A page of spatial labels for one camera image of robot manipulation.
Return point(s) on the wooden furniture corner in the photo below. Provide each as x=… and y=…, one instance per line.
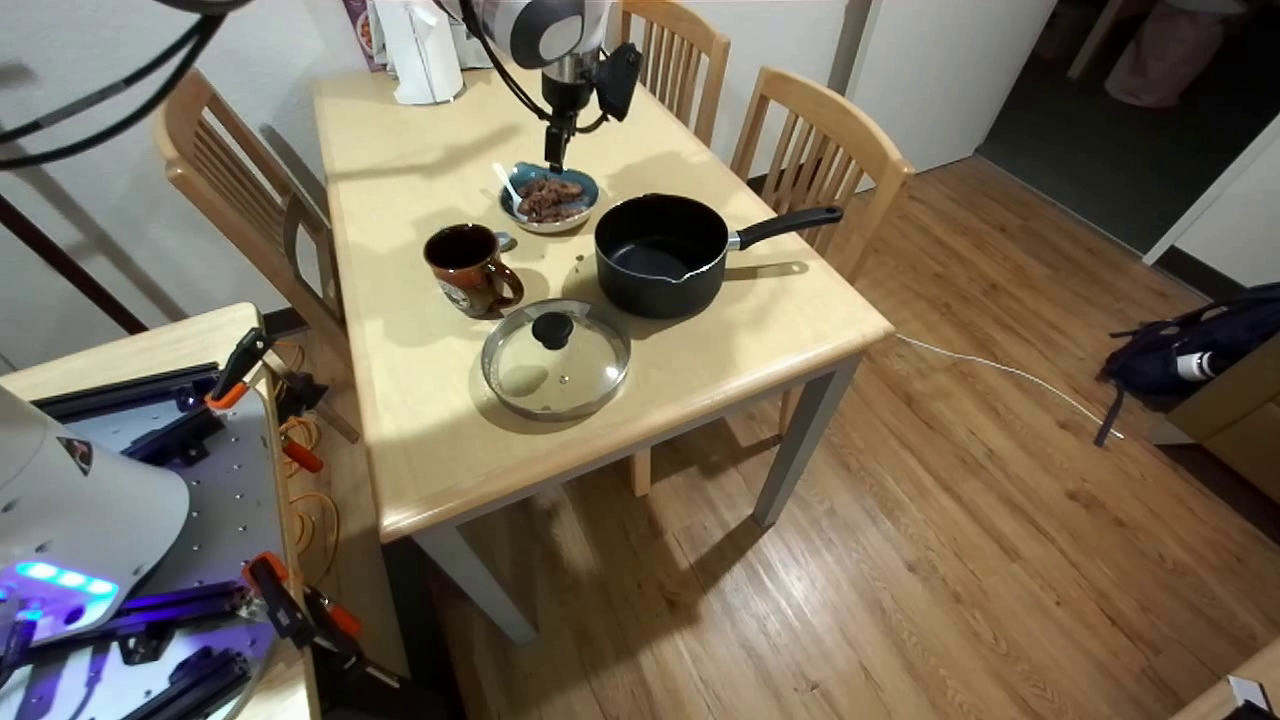
x=1241, y=699

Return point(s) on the light wooden slat-back chair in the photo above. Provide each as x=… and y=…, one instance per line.
x=817, y=151
x=674, y=55
x=203, y=125

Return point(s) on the orange black bar clamp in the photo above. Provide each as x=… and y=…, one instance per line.
x=286, y=600
x=243, y=366

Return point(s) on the pink bin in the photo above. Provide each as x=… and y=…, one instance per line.
x=1174, y=55

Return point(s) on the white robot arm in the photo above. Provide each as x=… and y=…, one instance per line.
x=535, y=27

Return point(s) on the light wooden robot stand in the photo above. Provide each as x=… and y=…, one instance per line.
x=135, y=351

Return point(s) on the blue bowl with brown cereal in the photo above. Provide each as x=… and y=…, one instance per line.
x=553, y=203

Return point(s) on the grey table leg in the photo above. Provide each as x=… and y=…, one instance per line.
x=474, y=580
x=801, y=434

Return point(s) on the grey perforated mounting plate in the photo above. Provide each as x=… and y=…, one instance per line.
x=220, y=514

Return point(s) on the black metal bracket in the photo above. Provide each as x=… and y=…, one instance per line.
x=175, y=615
x=175, y=437
x=203, y=680

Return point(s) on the brown glazed mug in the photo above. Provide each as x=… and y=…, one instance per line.
x=467, y=266

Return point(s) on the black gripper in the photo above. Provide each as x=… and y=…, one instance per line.
x=567, y=85

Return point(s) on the dark backpack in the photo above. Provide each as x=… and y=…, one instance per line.
x=1184, y=351

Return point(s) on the purple printed package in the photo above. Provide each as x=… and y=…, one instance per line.
x=363, y=27

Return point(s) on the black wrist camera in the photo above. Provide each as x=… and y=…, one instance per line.
x=617, y=81

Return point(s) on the glass pot lid black knob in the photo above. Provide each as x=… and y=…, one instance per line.
x=583, y=383

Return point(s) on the black metal bar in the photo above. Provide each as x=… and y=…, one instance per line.
x=126, y=393

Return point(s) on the white plastic spoon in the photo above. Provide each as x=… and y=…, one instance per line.
x=509, y=185

